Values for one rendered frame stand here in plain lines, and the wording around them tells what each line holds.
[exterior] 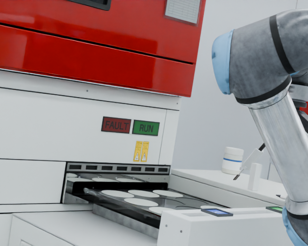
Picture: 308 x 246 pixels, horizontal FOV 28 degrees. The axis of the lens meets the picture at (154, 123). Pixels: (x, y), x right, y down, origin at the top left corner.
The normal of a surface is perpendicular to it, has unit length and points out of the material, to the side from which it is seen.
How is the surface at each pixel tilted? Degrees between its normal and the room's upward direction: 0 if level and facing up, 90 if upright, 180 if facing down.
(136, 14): 90
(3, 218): 90
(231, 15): 90
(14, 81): 90
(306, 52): 116
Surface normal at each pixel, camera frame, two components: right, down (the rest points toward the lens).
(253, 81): -0.16, 0.47
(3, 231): 0.68, 0.14
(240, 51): -0.44, -0.07
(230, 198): -0.72, -0.07
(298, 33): -0.07, -0.08
